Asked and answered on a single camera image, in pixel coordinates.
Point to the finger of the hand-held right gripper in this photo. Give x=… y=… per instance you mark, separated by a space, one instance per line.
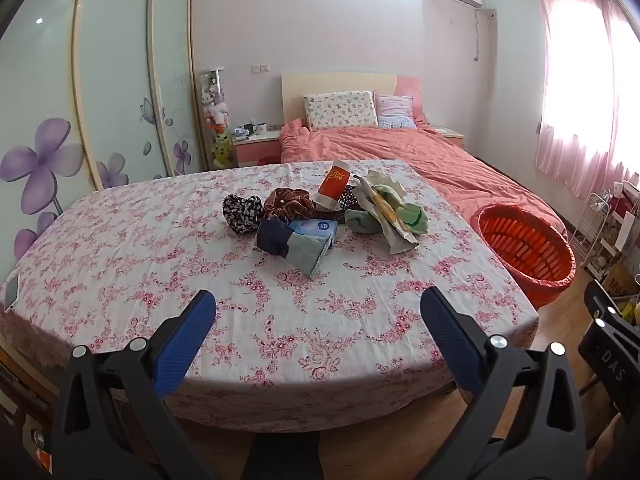
x=607 y=305

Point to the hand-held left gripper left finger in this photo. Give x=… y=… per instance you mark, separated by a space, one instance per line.
x=184 y=342

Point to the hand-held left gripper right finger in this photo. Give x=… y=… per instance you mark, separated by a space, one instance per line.
x=450 y=342

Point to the orange laundry basket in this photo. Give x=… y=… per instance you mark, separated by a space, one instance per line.
x=525 y=250

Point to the blue tissue pack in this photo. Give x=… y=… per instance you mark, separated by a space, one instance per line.
x=315 y=227

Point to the cardboard box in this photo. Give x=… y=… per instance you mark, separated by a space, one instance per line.
x=617 y=280

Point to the pink floral tablecloth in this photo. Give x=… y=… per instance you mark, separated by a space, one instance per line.
x=150 y=260

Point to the green patterned sock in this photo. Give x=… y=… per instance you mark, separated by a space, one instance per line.
x=414 y=217

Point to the dark floral cloth mask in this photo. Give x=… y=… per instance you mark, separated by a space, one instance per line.
x=241 y=212

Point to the navy and grey sock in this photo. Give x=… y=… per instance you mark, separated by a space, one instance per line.
x=295 y=250

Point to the grey green sock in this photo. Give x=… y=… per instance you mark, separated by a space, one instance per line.
x=361 y=221

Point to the crumpled white wrapper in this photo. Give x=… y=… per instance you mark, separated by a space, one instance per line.
x=385 y=200

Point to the brown scrunchie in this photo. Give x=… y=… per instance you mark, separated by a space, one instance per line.
x=287 y=202

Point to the dark dotted cloth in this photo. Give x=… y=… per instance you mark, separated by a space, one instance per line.
x=348 y=199

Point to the white phone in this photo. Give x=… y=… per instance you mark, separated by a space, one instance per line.
x=11 y=292

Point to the orange duvet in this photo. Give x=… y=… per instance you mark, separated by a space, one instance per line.
x=400 y=155

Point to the pink curtain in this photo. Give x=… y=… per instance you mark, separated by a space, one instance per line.
x=580 y=110

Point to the green plush toy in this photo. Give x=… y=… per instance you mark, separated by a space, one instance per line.
x=221 y=147

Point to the pink nightstand with mugs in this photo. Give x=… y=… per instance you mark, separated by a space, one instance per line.
x=257 y=150

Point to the pink nightstand with book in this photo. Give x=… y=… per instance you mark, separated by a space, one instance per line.
x=450 y=134

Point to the dark mug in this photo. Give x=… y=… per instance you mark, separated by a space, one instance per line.
x=249 y=129

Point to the white mug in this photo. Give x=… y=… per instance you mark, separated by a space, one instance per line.
x=260 y=128

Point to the pink striped pillow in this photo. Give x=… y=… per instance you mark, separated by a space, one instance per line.
x=395 y=110

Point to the clear tube of plush toys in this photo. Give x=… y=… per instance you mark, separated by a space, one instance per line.
x=215 y=95

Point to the floral pillow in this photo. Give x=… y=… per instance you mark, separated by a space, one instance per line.
x=340 y=110

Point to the wardrobe with purple flower doors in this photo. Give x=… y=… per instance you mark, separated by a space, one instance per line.
x=115 y=85

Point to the beige and pink headboard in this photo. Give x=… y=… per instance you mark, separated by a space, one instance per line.
x=340 y=82

